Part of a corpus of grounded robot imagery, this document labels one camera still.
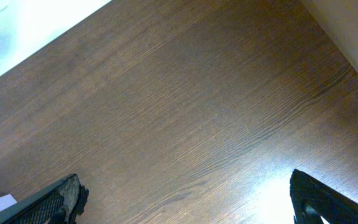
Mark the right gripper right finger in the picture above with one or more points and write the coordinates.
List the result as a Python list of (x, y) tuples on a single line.
[(315, 202)]

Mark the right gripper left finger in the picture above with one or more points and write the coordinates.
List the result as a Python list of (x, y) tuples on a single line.
[(59, 203)]

